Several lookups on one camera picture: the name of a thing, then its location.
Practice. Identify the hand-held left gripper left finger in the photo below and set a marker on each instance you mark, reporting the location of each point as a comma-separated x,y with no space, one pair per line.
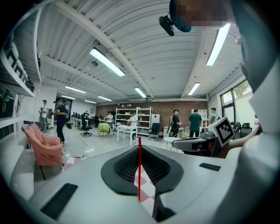
83,188

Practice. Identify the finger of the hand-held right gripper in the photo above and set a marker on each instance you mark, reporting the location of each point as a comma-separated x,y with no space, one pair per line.
188,143

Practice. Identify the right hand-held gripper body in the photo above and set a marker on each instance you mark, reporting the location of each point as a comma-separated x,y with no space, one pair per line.
224,130

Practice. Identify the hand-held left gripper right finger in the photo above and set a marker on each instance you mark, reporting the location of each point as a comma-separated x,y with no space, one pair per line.
192,186

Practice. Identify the person's right forearm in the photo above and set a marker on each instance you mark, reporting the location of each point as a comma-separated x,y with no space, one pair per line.
237,142

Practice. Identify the white round table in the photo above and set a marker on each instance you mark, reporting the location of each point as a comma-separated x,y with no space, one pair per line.
169,140

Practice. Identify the black office chair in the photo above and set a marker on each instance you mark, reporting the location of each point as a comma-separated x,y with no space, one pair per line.
86,127
155,129
246,129

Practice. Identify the white cube shelf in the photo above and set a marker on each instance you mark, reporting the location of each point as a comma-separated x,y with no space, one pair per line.
203,116

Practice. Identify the black-framed window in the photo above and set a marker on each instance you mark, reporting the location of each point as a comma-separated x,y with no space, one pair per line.
228,102

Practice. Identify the white open shelving rack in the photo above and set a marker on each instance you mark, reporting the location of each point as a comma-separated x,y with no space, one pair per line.
144,117

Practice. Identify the long ceiling light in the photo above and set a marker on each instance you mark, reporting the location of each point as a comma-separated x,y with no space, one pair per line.
140,92
104,98
218,43
75,89
194,88
107,62

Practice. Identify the pink armchair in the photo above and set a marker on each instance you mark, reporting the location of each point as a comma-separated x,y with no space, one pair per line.
47,151

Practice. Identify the white rectangular table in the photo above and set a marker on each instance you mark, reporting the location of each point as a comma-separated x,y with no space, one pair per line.
127,128

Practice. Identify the round table with yellow cloth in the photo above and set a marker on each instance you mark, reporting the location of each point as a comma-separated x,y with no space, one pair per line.
103,128

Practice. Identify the person's head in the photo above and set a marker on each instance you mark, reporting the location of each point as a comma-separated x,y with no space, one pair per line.
203,13

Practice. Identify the black head-worn camera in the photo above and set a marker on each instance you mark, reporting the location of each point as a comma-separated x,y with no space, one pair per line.
167,25

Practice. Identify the white wall shelf unit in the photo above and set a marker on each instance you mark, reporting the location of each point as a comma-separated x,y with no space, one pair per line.
13,74

